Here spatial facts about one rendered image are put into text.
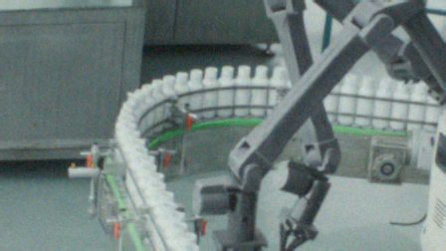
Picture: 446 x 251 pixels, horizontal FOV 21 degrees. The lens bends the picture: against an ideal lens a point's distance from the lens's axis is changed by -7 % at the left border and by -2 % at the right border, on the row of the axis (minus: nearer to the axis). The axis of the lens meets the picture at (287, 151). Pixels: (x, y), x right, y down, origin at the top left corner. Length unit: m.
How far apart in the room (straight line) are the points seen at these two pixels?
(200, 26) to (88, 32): 2.25
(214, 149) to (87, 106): 1.79
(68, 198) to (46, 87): 0.55
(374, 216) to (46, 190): 1.61
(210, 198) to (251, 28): 5.63
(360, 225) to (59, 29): 1.72
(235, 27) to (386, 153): 3.96
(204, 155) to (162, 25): 3.75
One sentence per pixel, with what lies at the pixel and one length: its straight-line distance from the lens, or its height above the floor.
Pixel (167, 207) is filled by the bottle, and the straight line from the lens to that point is 3.11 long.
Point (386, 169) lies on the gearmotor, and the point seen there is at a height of 0.91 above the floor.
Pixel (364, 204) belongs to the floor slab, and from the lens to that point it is 6.15.
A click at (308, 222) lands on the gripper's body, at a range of 2.85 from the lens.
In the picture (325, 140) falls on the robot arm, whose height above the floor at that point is 1.45.
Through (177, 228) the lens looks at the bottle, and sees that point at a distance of 3.01.
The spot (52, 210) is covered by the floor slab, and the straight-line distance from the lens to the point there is 5.78.
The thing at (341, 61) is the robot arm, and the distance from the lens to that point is 2.43.
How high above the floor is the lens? 2.47
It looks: 22 degrees down
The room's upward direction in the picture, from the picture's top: 7 degrees clockwise
